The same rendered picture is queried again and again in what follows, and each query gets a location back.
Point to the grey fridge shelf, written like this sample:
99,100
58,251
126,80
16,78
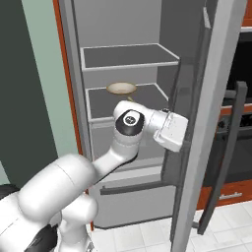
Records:
105,101
128,55

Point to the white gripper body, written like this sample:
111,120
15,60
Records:
172,131

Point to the black wall oven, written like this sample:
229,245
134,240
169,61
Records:
239,108

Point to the grey fridge door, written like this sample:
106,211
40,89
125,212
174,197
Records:
200,98

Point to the orange wooden cabinet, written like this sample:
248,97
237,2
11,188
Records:
229,193

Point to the tan bowl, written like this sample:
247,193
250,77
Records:
121,88

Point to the grey fridge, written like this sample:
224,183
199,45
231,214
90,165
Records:
111,65

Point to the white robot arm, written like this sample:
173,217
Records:
55,183

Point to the grey fridge freezer drawer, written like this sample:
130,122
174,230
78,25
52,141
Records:
138,200

